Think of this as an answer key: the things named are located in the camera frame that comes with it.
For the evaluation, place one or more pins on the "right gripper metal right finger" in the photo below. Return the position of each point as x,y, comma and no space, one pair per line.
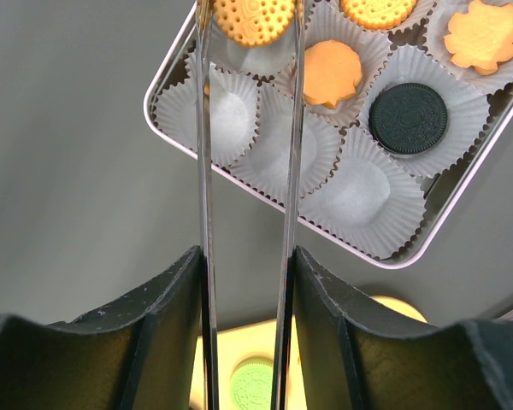
435,52

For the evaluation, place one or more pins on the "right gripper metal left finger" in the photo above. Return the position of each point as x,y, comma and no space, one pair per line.
138,351

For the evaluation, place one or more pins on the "black sandwich cookie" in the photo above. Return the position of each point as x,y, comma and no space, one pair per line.
408,119

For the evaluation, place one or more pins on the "swirl cookie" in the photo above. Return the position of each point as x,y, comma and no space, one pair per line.
481,38
332,73

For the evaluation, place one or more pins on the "round biscuit cookie top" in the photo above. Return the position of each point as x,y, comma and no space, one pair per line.
377,14

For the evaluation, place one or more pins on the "round biscuit cookie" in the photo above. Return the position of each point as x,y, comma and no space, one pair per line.
254,23
377,14

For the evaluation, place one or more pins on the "yellow plastic tray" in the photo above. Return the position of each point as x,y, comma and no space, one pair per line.
257,340

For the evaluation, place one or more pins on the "green sandwich cookie top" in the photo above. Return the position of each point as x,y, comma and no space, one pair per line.
251,384

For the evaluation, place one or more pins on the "pink cookie tin box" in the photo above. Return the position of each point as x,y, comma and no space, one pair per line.
375,204

